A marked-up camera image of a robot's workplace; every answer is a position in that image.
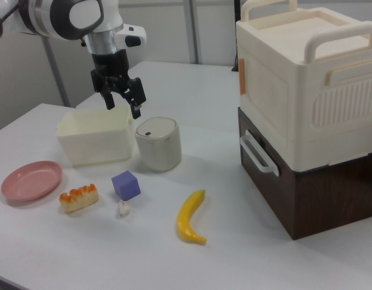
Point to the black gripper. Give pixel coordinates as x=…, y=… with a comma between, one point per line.
x=110, y=68

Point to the bread slice with orange topping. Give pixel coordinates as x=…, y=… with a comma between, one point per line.
x=78, y=199

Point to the pink plate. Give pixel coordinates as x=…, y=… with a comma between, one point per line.
x=30, y=184

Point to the cream plastic open bin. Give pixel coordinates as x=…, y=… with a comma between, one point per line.
x=95, y=145

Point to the small white lidded trash can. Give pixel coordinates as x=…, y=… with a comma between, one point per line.
x=158, y=148

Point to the purple cube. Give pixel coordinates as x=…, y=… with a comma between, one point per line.
x=125, y=185

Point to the crumpled white paper ball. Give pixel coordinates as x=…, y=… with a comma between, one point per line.
x=123, y=209

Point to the orange latch strip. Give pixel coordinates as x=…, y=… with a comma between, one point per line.
x=242, y=75

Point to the yellow banana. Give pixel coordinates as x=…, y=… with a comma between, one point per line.
x=188, y=217

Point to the cream plastic storage box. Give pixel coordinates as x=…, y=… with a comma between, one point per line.
x=270, y=90

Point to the white toaster oven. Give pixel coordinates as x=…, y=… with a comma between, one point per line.
x=325, y=199

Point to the grey partition frame post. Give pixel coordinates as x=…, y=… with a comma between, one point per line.
x=195, y=30

